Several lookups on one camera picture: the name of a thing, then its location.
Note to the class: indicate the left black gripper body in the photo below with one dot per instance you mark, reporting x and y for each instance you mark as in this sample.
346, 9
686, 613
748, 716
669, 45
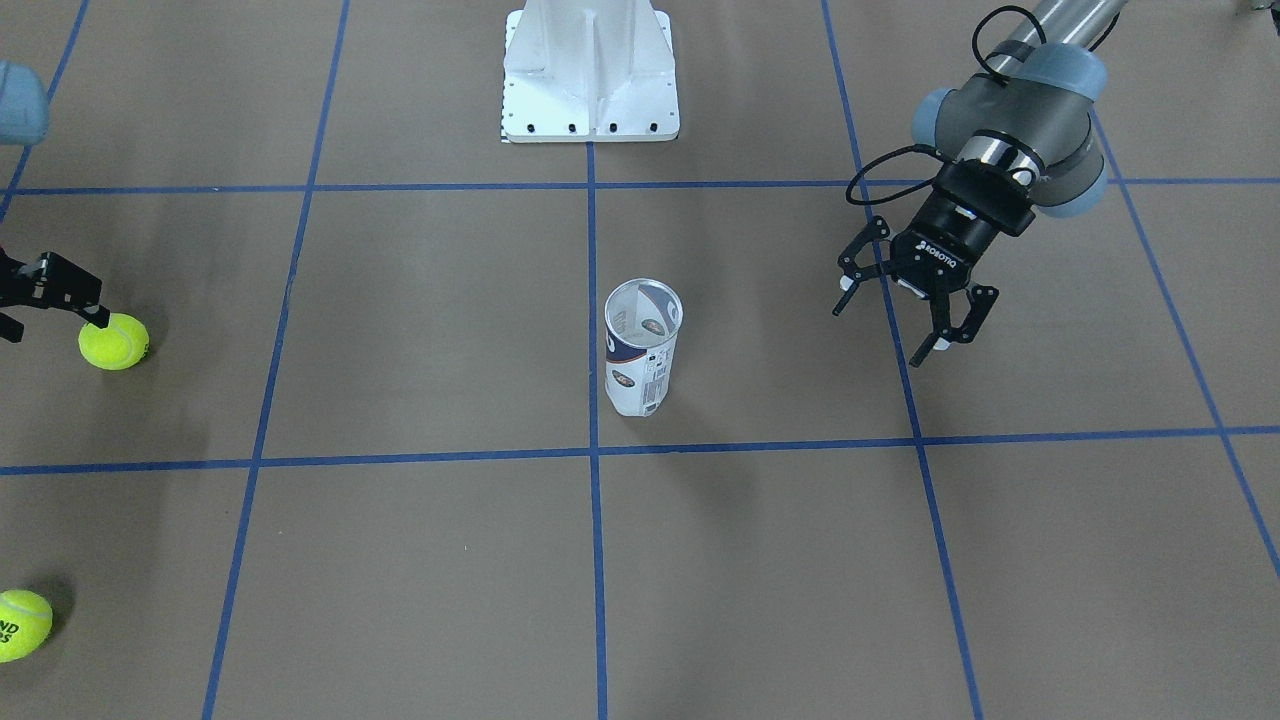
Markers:
950, 236

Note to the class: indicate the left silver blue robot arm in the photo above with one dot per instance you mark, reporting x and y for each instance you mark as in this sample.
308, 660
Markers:
1017, 140

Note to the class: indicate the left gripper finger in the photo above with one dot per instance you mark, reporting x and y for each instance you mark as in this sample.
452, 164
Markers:
980, 299
853, 272

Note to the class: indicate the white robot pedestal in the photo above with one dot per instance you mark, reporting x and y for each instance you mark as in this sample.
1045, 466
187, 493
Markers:
589, 72

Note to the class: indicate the clear tennis ball can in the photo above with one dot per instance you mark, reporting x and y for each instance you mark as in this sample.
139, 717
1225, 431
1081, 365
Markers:
642, 320

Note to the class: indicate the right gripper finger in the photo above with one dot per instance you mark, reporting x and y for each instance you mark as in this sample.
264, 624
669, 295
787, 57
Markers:
53, 282
11, 330

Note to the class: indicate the yellow tennis ball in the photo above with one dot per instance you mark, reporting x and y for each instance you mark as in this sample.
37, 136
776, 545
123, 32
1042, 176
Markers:
26, 623
123, 343

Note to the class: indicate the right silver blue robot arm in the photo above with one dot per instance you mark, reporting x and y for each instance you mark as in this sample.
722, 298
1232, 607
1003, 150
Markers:
24, 109

